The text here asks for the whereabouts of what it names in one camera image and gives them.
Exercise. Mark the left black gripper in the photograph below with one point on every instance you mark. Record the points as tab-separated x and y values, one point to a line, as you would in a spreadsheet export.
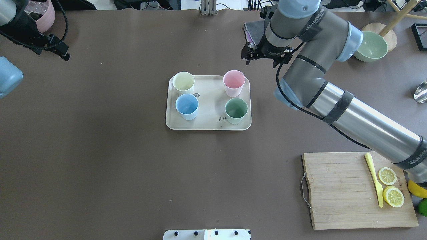
17	30

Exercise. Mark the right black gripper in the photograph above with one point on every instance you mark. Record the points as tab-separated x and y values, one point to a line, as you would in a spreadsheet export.
251	53

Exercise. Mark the pink plastic cup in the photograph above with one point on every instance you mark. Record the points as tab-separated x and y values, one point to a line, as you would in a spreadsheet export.
233	81

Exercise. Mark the green plastic cup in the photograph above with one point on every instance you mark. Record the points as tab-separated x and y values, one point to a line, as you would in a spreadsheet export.
236	109

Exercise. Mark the cream plastic cup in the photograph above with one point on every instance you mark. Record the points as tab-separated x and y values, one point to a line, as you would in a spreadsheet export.
183	83

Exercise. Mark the light blue plastic cup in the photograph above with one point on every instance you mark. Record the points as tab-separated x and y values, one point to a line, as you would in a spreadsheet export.
187	105

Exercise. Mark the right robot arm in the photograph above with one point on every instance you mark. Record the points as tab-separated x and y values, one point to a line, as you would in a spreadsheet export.
328	38

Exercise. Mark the purple cloth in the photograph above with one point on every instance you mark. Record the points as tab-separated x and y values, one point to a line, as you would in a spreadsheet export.
248	37

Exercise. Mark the grey folded cloth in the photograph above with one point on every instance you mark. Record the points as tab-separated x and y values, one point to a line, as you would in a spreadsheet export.
255	31

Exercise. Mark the pink bowl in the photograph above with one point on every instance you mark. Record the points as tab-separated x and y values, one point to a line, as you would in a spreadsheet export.
43	12

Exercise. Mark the green bowl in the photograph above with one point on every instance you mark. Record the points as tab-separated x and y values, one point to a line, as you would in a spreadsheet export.
372	48

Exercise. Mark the wooden stand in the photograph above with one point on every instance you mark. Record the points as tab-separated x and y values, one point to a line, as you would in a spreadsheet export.
386	31

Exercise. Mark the wooden cutting board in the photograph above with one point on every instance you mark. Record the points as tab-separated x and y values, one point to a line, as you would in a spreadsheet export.
342	195

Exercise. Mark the metal scoop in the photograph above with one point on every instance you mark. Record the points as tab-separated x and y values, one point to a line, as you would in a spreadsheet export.
420	94

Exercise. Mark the upper lemon slice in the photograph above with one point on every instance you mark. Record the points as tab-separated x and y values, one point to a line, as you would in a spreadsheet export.
387	176

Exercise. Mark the lemon slice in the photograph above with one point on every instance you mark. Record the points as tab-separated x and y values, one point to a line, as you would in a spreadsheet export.
393	196
387	176

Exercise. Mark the yellow plastic knife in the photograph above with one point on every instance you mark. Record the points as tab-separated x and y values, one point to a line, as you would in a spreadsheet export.
377	185

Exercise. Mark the lower lemon slice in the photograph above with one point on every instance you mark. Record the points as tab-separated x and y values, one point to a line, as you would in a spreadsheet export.
393	196

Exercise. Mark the upper whole yellow lemon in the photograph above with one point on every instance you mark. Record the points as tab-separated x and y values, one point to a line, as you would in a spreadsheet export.
416	190

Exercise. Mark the green lime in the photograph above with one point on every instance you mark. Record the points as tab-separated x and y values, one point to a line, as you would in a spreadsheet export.
422	207

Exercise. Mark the metal camera post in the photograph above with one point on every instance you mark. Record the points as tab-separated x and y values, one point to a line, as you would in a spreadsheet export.
208	7

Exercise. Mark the black frame object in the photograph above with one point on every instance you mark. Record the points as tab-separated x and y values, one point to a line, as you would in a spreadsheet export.
419	31

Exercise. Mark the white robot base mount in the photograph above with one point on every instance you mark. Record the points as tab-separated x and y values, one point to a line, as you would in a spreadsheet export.
207	234

